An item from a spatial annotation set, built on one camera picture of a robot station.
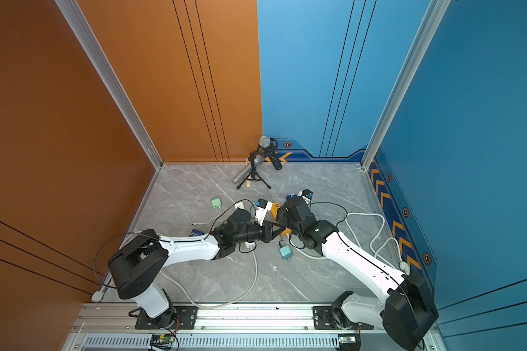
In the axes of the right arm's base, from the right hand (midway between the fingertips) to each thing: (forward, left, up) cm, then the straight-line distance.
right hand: (281, 212), depth 82 cm
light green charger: (+15, +30, -14) cm, 36 cm away
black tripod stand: (+28, +13, -7) cm, 31 cm away
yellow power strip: (-1, +3, +5) cm, 5 cm away
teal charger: (-10, -2, -14) cm, 17 cm away
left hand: (-6, -2, -1) cm, 6 cm away
